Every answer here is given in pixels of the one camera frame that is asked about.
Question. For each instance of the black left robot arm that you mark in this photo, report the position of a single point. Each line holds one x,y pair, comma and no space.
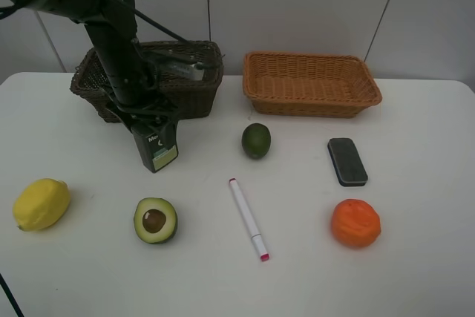
133,73

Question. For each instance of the dark green men's bottle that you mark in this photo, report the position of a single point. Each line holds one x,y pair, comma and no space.
157,150

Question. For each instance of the dark brown wicker basket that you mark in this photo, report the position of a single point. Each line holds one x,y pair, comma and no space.
194,99

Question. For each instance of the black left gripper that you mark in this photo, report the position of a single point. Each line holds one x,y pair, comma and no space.
155,109

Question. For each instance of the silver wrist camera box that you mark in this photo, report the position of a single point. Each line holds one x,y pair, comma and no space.
194,71

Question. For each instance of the orange peeled tangerine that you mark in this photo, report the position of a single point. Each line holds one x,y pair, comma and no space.
355,223

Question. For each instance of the green lime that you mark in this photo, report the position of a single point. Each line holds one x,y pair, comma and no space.
256,141

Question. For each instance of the halved avocado with pit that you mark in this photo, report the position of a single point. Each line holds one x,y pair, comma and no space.
155,220

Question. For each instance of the white pink marker pen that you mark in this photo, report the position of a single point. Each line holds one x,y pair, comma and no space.
249,221

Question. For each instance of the orange wicker basket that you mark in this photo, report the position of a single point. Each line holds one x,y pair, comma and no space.
310,85

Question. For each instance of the black whiteboard eraser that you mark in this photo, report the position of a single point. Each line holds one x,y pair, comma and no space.
347,163

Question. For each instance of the yellow lemon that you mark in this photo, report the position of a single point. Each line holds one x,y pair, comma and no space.
41,204

